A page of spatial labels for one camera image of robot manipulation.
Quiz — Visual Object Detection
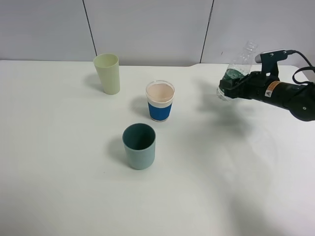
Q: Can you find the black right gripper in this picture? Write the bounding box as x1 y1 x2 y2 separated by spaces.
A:
219 71 280 101

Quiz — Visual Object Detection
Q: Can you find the clear water bottle green label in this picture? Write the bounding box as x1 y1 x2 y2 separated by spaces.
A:
216 40 260 102

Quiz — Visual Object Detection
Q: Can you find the teal green plastic cup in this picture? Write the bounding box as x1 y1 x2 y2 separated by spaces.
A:
122 123 156 170

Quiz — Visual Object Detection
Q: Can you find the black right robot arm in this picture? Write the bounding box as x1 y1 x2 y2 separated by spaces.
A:
219 71 315 121

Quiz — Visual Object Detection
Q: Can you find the light green tall plastic cup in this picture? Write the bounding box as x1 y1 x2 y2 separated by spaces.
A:
93 54 120 95

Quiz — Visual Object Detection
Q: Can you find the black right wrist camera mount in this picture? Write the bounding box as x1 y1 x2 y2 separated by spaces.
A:
254 49 294 77

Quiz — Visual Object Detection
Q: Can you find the black right camera cable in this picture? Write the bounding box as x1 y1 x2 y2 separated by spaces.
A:
283 50 315 86

